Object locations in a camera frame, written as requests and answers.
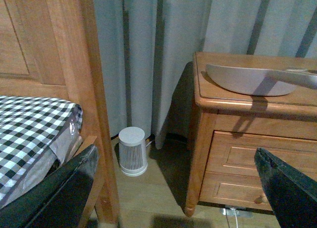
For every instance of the wooden bed headboard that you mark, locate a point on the wooden bed headboard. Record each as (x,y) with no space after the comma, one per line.
(50,48)

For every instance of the wooden nightstand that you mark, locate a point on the wooden nightstand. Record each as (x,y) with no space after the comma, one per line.
(226,129)

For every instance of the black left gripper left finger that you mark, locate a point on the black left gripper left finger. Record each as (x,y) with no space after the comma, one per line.
(58,201)

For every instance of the black white checkered bedsheet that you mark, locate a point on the black white checkered bedsheet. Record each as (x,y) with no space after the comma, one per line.
(35,133)

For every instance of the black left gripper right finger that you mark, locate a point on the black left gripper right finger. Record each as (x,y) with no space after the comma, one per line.
(291,194)

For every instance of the beige plastic dustpan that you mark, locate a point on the beige plastic dustpan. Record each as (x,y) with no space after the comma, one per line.
(261,82)

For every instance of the round wooden drawer knob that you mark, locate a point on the round wooden drawer knob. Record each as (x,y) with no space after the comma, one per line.
(259,200)

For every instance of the white slatted trash bin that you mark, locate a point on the white slatted trash bin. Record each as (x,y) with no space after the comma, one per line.
(132,151)

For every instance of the white power strip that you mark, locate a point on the white power strip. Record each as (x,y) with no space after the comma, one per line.
(237,212)

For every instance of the light grey curtain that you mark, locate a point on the light grey curtain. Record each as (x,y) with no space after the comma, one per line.
(146,44)

